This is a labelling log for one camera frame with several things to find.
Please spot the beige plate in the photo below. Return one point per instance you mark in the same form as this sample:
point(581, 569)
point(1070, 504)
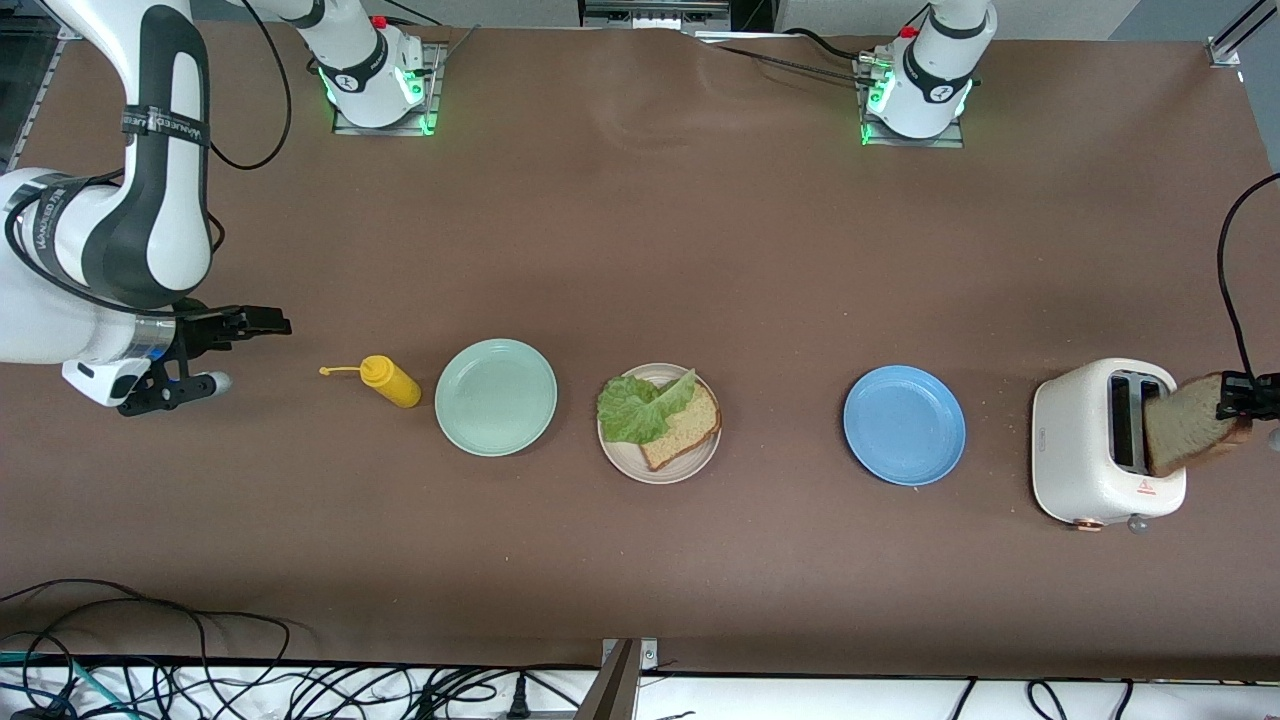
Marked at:
point(625, 462)

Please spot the metal rack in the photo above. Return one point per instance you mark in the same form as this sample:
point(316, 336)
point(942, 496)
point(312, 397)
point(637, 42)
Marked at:
point(655, 15)

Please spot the green lettuce leaf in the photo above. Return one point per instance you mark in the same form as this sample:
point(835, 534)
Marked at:
point(635, 410)

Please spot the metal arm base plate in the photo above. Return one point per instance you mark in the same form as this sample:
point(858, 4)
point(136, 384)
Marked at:
point(380, 131)
point(920, 144)

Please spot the aluminium frame profile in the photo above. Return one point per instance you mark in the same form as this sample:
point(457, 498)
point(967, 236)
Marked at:
point(1225, 50)

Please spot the mint green plate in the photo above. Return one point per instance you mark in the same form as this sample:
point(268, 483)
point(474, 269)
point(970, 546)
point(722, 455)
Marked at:
point(495, 398)

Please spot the white two-slot toaster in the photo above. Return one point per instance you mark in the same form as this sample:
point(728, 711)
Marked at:
point(1075, 450)

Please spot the blue plate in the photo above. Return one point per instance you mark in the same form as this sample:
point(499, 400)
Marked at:
point(904, 426)

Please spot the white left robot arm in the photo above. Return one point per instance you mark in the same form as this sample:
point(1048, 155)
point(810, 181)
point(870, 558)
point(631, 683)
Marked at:
point(935, 70)

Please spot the brown bread slice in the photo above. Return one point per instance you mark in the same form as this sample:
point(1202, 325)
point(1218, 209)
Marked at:
point(690, 430)
point(1185, 425)

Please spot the aluminium frame rail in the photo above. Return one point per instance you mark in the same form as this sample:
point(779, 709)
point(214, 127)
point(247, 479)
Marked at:
point(30, 110)

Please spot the black power plug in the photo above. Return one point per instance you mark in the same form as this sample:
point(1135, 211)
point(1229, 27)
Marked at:
point(518, 700)

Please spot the yellow mustard squeeze bottle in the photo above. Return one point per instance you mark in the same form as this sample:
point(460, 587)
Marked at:
point(395, 385)

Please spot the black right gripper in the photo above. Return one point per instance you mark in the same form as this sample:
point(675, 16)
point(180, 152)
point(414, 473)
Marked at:
point(200, 330)

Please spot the metal table bracket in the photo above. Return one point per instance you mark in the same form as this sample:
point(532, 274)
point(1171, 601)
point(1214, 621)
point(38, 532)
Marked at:
point(615, 690)

